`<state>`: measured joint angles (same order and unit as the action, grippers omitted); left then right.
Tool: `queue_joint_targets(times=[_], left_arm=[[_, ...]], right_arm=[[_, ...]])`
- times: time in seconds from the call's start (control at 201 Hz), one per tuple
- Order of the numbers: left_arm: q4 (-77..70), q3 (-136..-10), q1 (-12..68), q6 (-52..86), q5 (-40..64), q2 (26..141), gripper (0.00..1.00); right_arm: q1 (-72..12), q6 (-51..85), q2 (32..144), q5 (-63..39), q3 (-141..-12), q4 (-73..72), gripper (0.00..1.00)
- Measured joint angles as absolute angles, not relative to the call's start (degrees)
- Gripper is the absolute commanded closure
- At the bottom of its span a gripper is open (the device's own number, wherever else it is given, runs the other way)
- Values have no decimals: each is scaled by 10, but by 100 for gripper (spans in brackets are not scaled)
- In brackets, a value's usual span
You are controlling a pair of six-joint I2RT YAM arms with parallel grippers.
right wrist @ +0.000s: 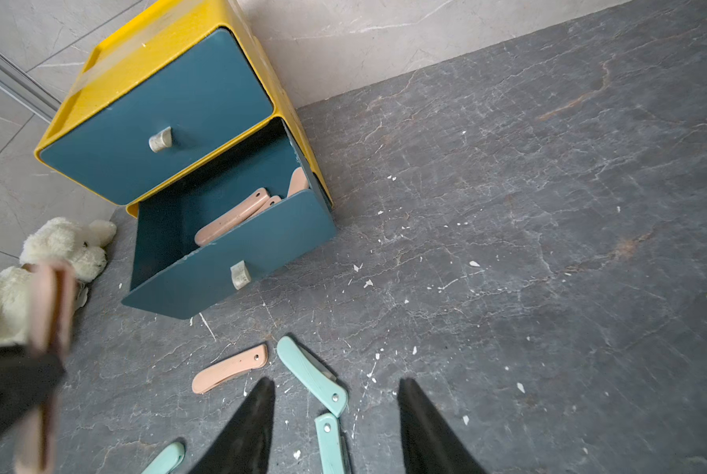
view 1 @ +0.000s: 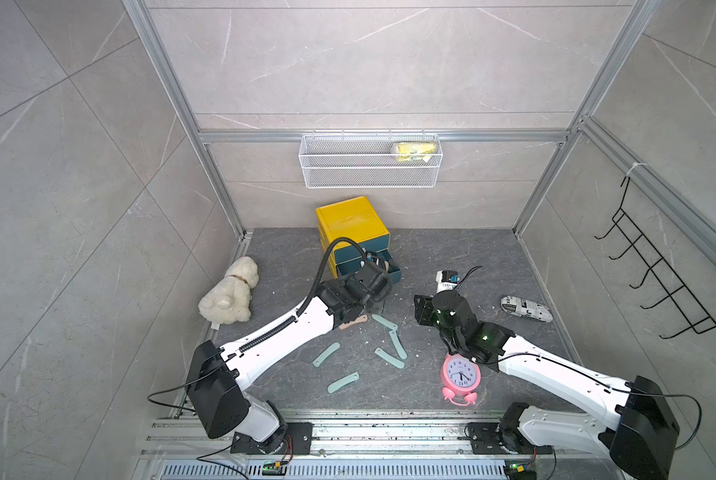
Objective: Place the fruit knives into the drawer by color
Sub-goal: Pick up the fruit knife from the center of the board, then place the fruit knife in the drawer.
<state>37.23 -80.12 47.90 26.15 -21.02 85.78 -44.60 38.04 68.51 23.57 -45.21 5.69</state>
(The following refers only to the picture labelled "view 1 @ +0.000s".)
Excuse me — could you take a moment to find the pink fruit knife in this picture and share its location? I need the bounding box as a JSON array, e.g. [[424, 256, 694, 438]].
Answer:
[[339, 315, 368, 330]]

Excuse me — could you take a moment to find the teal fruit knife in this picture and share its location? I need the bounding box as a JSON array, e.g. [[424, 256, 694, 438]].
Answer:
[[372, 314, 398, 331], [327, 372, 360, 394], [313, 342, 341, 367], [375, 348, 405, 369], [389, 330, 408, 360]]

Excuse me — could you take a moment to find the yellow teal drawer cabinet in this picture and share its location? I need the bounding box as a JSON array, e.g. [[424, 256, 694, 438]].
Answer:
[[316, 196, 402, 284]]

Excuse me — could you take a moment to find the teal fruit knife bottom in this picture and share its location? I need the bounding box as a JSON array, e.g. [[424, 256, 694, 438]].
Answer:
[[327, 372, 360, 394]]

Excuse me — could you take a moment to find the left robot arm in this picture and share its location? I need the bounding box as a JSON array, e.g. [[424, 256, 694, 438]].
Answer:
[[186, 263, 393, 453]]

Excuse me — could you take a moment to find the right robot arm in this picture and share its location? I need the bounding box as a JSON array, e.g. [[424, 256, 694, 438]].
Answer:
[[414, 290, 680, 479]]

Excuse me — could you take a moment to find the pink alarm clock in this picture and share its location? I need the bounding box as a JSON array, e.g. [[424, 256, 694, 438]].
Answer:
[[440, 354, 482, 407]]

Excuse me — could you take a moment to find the white patterned toy shoe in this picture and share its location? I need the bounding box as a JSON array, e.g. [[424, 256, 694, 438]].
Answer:
[[500, 295, 554, 323]]

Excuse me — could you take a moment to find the white plush dog toy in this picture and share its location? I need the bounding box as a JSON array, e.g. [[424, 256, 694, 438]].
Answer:
[[198, 256, 260, 330]]

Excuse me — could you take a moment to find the yellow item in basket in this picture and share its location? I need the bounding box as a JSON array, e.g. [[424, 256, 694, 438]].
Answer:
[[391, 142, 438, 163]]

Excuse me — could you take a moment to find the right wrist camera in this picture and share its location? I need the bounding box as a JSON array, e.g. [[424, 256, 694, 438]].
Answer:
[[436, 270, 460, 293]]

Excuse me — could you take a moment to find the white wire wall basket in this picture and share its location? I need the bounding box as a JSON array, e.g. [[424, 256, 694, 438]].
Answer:
[[298, 133, 443, 189]]

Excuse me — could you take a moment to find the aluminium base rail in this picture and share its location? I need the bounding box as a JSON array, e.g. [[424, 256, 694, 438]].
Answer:
[[129, 410, 626, 479]]

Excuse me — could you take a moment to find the black wire wall hook rack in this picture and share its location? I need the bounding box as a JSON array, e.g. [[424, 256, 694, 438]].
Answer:
[[594, 176, 716, 340]]

